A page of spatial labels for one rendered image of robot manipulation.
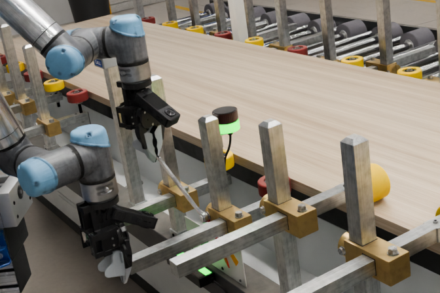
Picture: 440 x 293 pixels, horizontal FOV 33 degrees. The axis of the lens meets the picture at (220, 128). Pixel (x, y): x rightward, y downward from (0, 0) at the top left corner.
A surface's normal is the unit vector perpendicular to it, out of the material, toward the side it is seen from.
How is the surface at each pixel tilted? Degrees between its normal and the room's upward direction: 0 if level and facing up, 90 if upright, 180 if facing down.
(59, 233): 0
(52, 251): 0
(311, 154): 0
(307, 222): 90
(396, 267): 90
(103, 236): 90
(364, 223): 90
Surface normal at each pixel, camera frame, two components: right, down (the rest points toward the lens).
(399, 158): -0.15, -0.93
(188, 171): -0.83, 0.29
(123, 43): -0.18, 0.36
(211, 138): 0.54, 0.21
